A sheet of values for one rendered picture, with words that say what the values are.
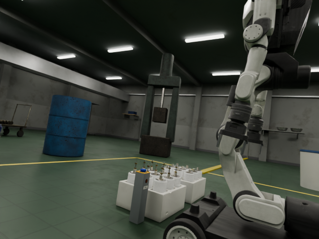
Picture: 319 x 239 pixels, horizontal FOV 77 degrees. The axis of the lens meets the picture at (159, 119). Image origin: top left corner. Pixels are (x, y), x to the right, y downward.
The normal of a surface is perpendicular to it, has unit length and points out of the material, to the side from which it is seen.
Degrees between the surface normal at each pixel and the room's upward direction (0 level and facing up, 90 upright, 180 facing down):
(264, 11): 90
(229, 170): 115
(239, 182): 90
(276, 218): 90
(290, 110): 90
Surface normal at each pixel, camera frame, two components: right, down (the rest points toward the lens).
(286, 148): -0.49, -0.13
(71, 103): 0.40, -0.02
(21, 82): 0.86, 0.07
